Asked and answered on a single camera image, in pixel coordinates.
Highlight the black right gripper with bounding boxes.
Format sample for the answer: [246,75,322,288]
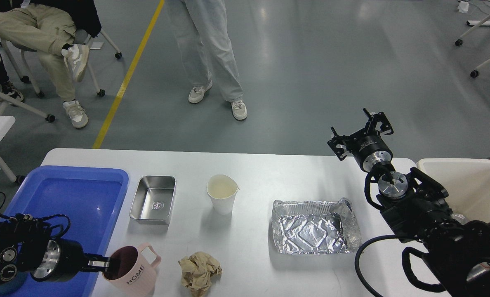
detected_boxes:
[327,108,394,173]

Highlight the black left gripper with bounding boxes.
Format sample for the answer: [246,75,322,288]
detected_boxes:
[31,239,110,282]

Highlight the pink mug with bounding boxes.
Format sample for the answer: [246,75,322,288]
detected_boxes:
[102,243,162,297]

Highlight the stainless steel rectangular container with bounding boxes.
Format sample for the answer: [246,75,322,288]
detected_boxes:
[130,175,177,224]

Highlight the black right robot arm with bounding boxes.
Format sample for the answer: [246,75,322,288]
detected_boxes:
[328,108,490,297]

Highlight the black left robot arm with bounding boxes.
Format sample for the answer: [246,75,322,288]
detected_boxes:
[0,212,120,286]

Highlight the blue plastic tray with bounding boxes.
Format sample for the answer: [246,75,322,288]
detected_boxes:
[3,166,129,297]

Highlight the teal mug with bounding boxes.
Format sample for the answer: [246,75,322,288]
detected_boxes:
[0,272,29,297]

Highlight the crumpled brown paper ball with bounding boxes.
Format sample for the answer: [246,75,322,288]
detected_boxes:
[178,251,223,297]

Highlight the aluminium foil tray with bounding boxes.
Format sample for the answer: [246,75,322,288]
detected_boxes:
[271,198,362,255]

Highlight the white plastic bin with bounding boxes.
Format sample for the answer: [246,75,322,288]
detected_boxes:
[417,158,490,222]

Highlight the crumpled foil in bin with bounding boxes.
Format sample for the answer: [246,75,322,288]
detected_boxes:
[451,213,471,224]

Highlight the white paper cup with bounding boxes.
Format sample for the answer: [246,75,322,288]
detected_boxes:
[207,174,240,215]

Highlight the standing person grey jeans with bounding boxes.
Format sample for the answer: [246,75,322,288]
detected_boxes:
[165,0,247,120]

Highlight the seated person khaki trousers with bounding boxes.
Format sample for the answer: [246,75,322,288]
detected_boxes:
[0,0,101,129]

